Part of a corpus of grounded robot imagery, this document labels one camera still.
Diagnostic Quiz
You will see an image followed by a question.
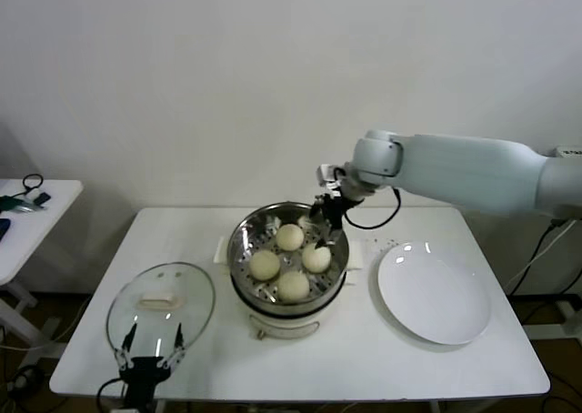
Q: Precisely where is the glass lid with cream handle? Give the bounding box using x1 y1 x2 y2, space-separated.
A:
106 261 216 364

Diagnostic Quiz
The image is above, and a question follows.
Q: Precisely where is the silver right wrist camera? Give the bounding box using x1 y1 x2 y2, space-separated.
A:
316 163 337 187

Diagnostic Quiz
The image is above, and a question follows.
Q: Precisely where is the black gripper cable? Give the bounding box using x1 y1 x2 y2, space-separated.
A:
97 377 126 409
343 187 402 229

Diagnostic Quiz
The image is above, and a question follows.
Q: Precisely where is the cream electric cooker pot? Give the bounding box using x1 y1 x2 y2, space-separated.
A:
213 235 365 341

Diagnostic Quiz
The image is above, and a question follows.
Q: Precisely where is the white round plate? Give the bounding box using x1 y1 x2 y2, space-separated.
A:
377 242 494 346

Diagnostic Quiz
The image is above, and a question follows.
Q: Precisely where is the black plug with cables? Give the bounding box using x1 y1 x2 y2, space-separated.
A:
503 217 582 296

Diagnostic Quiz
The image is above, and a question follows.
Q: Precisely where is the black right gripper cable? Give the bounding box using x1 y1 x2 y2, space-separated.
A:
343 187 402 229

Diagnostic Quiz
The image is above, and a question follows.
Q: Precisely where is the perforated steel steamer basket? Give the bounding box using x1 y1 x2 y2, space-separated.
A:
226 202 350 307

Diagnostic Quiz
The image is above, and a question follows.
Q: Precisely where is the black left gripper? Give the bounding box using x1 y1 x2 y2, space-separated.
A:
113 322 186 408

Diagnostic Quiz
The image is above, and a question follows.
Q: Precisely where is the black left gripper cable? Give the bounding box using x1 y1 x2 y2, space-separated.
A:
97 377 126 409

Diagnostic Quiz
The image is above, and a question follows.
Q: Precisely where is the white side table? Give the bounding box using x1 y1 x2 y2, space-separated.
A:
0 178 85 371

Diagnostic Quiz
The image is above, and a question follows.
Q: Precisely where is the white steamed baozi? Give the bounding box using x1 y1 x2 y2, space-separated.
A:
301 243 333 273
248 249 281 282
276 270 311 304
276 223 305 252

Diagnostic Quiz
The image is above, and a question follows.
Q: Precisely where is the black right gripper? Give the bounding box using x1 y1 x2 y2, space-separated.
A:
310 193 352 250

